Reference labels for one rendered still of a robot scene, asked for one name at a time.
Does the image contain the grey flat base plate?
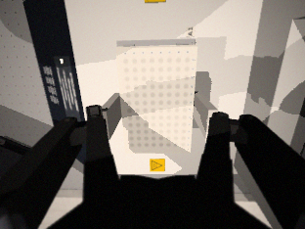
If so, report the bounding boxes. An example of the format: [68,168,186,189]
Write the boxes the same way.
[0,0,84,190]

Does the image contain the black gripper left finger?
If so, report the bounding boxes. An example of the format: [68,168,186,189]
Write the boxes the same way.
[0,93,131,229]

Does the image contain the beige and dark blue benchtop machine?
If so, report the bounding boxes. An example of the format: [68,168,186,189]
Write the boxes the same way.
[23,0,305,174]

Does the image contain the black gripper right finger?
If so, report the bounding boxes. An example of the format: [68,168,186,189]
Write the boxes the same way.
[185,91,305,229]

